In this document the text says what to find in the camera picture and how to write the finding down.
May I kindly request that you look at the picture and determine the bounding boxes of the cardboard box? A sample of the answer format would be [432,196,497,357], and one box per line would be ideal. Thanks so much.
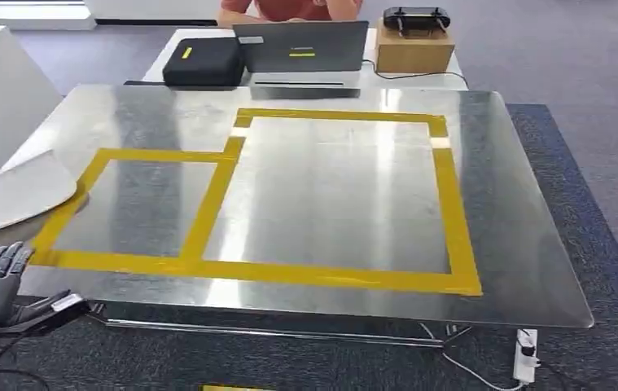
[374,20,457,75]

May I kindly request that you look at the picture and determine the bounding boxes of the white low platform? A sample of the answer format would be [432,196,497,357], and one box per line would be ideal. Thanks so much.
[0,0,98,33]

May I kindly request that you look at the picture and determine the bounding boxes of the white power cable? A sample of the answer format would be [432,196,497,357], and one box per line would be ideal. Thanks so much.
[419,322,527,391]

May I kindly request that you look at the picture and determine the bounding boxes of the steel bench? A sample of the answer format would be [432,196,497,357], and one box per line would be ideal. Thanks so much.
[0,82,596,348]

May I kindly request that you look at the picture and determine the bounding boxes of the black handheld controller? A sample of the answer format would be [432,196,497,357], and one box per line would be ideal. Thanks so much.
[382,6,452,38]

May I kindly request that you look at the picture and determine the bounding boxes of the white side cabinet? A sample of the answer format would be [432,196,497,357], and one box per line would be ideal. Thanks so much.
[0,24,65,172]

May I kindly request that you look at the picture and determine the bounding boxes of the yellow tape outline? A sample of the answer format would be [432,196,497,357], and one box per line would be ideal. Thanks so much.
[28,107,484,298]

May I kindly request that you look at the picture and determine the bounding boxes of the white table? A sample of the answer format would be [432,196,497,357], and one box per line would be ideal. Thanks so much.
[140,27,471,92]

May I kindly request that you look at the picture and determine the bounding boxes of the white curved plastic panel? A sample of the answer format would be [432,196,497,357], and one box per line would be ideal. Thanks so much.
[0,148,79,238]

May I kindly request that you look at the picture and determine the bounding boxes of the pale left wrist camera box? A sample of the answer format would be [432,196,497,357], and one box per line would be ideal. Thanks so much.
[49,292,87,315]

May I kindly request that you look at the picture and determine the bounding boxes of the person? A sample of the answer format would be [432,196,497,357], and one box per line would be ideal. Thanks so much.
[216,0,366,29]

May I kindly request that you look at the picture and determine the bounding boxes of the black zip case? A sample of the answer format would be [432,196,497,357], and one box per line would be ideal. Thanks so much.
[161,36,247,89]

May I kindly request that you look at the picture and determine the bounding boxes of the black laptop cable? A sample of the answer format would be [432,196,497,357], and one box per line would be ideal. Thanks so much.
[362,59,470,89]

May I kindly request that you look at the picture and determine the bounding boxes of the white power strip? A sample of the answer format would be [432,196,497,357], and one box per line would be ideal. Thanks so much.
[511,327,540,386]

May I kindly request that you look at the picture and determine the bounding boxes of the dark grey laptop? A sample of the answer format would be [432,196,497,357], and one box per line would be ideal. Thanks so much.
[232,20,370,89]

